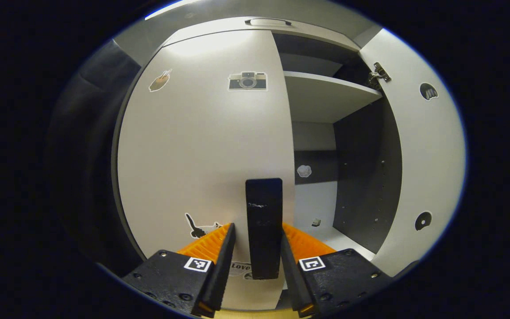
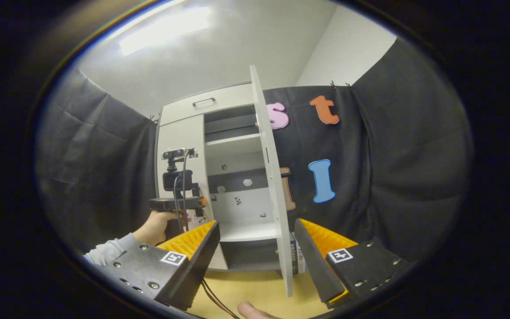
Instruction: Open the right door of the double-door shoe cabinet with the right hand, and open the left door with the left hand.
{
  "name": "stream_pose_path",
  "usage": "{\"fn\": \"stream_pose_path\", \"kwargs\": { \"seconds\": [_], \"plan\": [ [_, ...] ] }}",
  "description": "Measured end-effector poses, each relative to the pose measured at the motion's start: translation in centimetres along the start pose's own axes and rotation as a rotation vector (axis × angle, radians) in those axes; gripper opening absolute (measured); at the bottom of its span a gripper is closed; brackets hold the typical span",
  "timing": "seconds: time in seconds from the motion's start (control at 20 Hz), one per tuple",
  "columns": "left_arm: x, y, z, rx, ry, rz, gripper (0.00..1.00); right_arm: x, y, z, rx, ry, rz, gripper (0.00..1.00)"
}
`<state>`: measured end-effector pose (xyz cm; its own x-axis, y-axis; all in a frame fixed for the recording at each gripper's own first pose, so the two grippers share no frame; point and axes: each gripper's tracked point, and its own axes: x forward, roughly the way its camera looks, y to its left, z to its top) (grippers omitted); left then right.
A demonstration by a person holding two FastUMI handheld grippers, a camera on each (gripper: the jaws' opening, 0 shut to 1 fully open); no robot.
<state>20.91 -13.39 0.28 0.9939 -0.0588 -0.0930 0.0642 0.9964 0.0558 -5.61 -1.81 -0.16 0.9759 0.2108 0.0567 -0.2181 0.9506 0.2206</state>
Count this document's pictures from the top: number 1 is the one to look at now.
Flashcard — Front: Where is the black door handle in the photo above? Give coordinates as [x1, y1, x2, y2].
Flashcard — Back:
[245, 178, 283, 280]

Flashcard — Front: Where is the cabinet door with camera sticker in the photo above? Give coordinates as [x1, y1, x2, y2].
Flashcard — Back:
[117, 30, 296, 311]

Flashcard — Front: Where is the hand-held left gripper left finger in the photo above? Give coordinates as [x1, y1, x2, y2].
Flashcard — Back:
[122, 223, 236, 319]

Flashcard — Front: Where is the white double-door shoe cabinet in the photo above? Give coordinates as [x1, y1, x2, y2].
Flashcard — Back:
[112, 16, 404, 311]

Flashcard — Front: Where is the cabinet door with headphones sticker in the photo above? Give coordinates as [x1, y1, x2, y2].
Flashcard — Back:
[358, 29, 467, 277]

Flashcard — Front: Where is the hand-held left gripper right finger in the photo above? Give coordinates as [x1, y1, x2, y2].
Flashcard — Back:
[280, 223, 393, 318]

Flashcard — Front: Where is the metal door hinge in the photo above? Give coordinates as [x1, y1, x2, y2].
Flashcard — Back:
[368, 62, 392, 89]

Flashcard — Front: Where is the white cabinet drawer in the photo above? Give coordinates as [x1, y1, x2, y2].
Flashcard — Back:
[162, 17, 362, 51]

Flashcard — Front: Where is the black drawer handle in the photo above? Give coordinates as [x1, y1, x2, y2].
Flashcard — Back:
[245, 18, 292, 27]

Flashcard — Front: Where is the white cabinet shelf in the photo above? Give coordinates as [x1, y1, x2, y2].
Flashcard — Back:
[295, 226, 375, 262]
[283, 71, 383, 124]

